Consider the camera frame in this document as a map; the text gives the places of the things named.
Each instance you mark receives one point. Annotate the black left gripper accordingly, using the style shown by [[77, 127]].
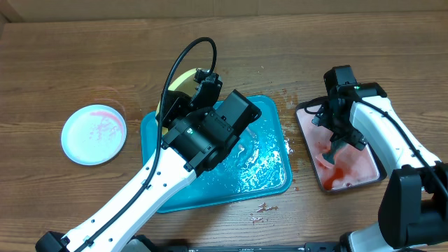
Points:
[[178, 104]]

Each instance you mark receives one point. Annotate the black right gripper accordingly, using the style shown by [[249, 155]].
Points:
[[325, 120]]

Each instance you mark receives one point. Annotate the yellow plate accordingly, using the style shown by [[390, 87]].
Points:
[[184, 84]]

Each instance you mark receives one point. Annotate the pink and green sponge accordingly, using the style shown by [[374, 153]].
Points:
[[328, 159]]

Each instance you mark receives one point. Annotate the light blue plate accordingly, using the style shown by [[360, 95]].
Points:
[[93, 135]]

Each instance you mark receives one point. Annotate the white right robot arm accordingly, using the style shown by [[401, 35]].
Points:
[[413, 211]]

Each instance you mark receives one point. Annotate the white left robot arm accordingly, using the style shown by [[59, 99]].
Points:
[[194, 136]]

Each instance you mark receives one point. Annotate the black tray with red water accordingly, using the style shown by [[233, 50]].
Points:
[[352, 168]]

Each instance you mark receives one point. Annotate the blue plastic tray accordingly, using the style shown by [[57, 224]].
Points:
[[257, 166]]

